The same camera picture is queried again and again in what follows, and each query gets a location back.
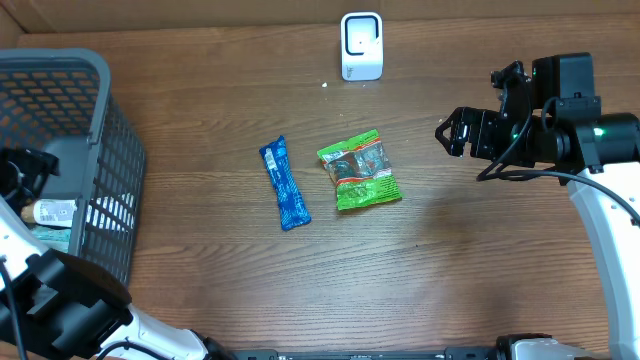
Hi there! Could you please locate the blue snack bar wrapper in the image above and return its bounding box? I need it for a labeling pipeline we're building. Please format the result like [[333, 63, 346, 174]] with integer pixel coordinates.
[[259, 136, 312, 231]]

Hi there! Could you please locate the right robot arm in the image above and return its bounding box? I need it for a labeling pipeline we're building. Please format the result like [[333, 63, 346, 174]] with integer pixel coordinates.
[[435, 53, 639, 359]]

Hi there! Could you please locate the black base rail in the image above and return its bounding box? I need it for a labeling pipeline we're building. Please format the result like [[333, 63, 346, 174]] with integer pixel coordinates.
[[214, 332, 587, 360]]

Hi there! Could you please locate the green snack bag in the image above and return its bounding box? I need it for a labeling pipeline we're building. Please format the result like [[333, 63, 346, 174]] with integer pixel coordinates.
[[317, 129, 402, 211]]

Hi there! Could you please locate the teal tissue pack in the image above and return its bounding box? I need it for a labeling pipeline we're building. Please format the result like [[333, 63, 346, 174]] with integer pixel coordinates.
[[31, 225, 71, 253]]

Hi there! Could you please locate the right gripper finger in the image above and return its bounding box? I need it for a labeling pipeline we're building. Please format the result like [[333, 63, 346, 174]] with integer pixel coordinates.
[[435, 107, 470, 138], [435, 122, 468, 157]]

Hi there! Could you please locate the white tube gold cap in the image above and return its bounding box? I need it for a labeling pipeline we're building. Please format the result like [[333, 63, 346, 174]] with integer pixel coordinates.
[[20, 199, 77, 228]]

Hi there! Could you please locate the grey plastic basket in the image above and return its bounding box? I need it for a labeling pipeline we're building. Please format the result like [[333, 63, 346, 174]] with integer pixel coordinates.
[[1, 48, 146, 283]]

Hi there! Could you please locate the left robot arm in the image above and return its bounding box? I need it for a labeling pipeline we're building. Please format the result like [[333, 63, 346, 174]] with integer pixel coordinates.
[[1, 148, 232, 359]]

